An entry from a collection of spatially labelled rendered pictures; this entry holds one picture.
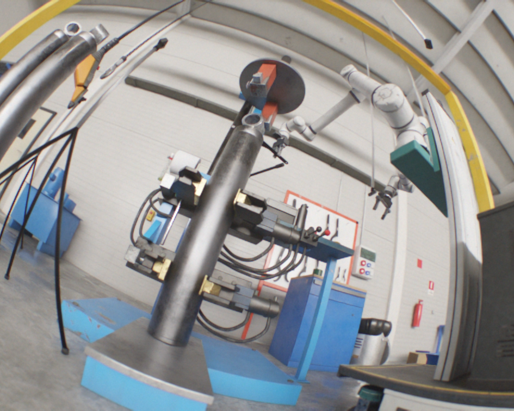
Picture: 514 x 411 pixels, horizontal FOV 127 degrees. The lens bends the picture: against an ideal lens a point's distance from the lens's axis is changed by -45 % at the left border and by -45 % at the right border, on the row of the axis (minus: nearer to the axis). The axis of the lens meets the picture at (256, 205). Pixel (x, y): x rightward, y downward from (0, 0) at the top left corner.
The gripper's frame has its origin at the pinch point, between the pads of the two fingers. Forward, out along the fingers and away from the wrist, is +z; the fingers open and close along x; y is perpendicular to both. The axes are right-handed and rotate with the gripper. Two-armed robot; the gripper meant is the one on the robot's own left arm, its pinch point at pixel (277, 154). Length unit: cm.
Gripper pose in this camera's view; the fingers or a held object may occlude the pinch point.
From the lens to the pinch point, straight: 172.2
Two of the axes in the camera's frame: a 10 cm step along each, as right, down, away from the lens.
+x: -6.3, 1.5, 7.6
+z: -3.0, 8.6, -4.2
